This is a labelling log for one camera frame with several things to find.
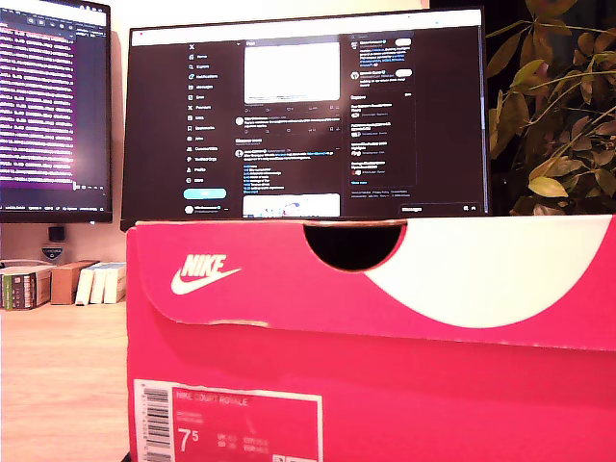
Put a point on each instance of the red Nike shoebox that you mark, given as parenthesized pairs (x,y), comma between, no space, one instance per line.
(366,370)

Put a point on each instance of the white slim box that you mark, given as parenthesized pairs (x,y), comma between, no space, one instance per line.
(116,284)
(84,287)
(99,286)

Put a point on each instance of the brown cardboard box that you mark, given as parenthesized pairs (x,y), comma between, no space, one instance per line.
(66,284)

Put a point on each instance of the monitor with dark web page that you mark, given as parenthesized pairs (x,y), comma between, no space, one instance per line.
(298,122)

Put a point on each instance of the grey shield-shaped badge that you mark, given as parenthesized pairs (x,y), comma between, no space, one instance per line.
(52,253)

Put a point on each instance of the green leafy house plant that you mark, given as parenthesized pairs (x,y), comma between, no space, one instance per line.
(553,144)

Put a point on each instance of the monitor with code text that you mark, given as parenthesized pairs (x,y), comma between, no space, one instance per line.
(48,110)

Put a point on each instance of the small black monitor mount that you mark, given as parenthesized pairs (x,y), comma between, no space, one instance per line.
(57,234)

